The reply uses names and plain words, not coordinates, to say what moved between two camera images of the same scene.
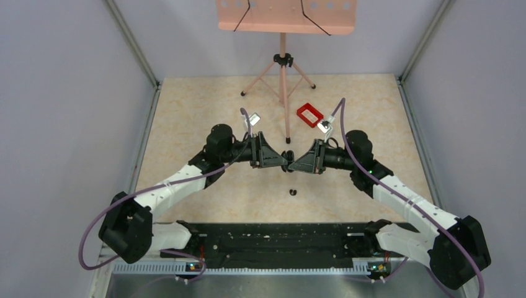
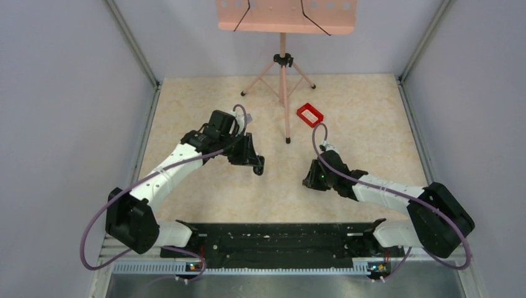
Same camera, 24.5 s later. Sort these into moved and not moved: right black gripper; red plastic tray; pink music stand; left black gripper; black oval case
Moved: right black gripper; black oval case; left black gripper
Not moved: red plastic tray; pink music stand
